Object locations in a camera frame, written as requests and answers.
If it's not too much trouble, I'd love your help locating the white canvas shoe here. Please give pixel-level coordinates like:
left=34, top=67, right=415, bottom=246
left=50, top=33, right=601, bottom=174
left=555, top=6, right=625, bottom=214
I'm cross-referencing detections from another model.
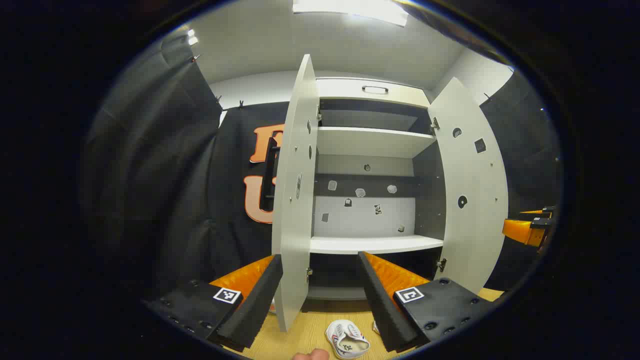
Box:
left=325, top=320, right=372, bottom=360

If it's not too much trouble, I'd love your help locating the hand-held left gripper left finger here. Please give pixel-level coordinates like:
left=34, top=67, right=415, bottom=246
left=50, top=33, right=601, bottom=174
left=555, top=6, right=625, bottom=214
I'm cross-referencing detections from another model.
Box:
left=145, top=254, right=284, bottom=353

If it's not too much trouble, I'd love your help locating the white shoe cabinet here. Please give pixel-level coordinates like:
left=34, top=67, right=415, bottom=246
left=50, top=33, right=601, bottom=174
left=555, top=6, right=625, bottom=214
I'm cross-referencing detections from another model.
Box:
left=307, top=77, right=447, bottom=313

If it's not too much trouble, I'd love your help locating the white cabinet shelf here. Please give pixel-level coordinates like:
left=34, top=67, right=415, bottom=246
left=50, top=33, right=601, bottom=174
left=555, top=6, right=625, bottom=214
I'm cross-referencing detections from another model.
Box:
left=310, top=235, right=444, bottom=255
left=316, top=126, right=437, bottom=159

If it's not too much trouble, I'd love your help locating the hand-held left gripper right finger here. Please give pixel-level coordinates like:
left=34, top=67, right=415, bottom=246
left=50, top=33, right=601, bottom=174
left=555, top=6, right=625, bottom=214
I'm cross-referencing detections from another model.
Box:
left=357, top=251, right=496, bottom=353

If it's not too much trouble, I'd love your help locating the white cabinet door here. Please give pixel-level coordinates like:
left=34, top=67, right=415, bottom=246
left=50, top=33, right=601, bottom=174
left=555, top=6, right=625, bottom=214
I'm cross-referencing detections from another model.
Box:
left=427, top=76, right=510, bottom=296
left=272, top=54, right=321, bottom=333

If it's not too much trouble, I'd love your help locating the black backdrop cloth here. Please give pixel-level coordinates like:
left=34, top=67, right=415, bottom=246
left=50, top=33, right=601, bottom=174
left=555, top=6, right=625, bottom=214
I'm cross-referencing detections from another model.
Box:
left=82, top=35, right=563, bottom=301

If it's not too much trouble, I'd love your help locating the black door handle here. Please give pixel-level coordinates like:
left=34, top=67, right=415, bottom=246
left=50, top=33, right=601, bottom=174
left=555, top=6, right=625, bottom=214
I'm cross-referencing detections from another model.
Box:
left=264, top=137, right=282, bottom=201

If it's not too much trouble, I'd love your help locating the ceiling light panel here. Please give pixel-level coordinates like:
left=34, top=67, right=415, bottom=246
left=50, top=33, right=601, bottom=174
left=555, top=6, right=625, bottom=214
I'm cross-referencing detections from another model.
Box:
left=292, top=0, right=410, bottom=27

